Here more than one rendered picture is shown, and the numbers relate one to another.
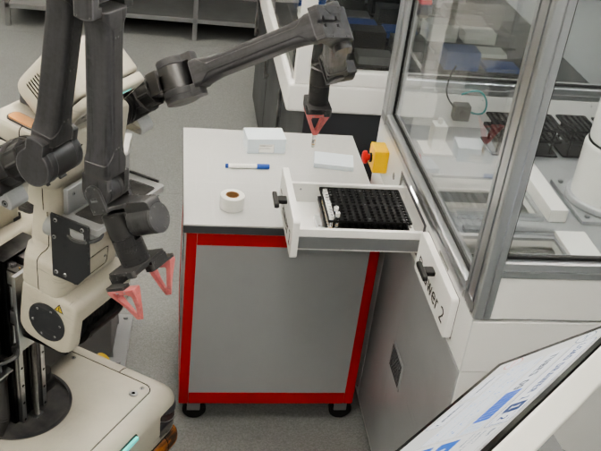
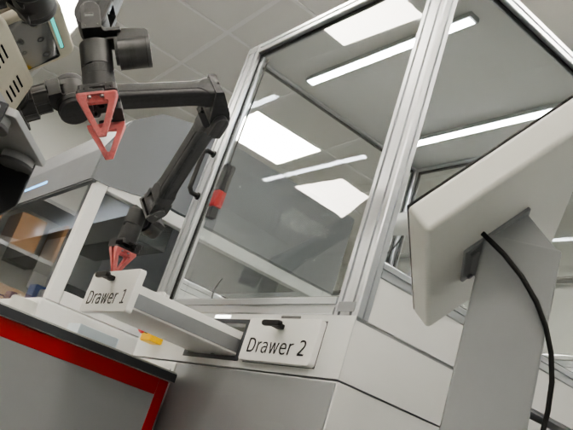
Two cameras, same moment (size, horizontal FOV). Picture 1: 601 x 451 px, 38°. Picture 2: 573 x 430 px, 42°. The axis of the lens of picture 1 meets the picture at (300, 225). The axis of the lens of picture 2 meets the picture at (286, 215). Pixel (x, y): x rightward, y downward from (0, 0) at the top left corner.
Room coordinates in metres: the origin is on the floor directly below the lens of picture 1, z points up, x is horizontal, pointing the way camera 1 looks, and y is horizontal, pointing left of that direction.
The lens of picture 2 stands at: (0.11, 0.40, 0.55)
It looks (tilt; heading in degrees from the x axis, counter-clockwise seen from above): 19 degrees up; 338
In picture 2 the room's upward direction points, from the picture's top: 18 degrees clockwise
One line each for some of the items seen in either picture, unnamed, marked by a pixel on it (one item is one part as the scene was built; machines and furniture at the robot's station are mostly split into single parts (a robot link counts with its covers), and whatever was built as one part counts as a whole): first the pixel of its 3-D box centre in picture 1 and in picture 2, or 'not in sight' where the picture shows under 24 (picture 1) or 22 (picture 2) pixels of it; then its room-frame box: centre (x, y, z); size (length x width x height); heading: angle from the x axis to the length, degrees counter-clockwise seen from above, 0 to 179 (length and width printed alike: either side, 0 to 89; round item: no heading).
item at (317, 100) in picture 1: (318, 96); (128, 236); (2.28, 0.00, 1.09); 0.10 x 0.07 x 0.07; 12
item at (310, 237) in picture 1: (366, 216); (178, 325); (2.04, -0.17, 0.86); 0.40 x 0.26 x 0.06; 100
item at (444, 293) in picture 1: (435, 282); (280, 341); (1.75, -0.34, 0.87); 0.29 x 0.02 x 0.11; 10
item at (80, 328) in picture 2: not in sight; (91, 337); (2.26, -0.01, 0.78); 0.12 x 0.08 x 0.04; 102
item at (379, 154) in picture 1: (377, 157); (153, 331); (2.39, -0.20, 0.88); 0.07 x 0.05 x 0.07; 10
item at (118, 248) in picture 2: (315, 117); (118, 258); (2.29, 0.00, 1.02); 0.07 x 0.07 x 0.09; 12
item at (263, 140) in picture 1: (264, 140); not in sight; (2.59, 0.15, 0.79); 0.13 x 0.09 x 0.05; 106
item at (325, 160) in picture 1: (333, 161); not in sight; (2.54, -0.08, 0.77); 0.13 x 0.09 x 0.02; 92
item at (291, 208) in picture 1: (289, 210); (111, 292); (2.01, 0.03, 0.87); 0.29 x 0.02 x 0.11; 10
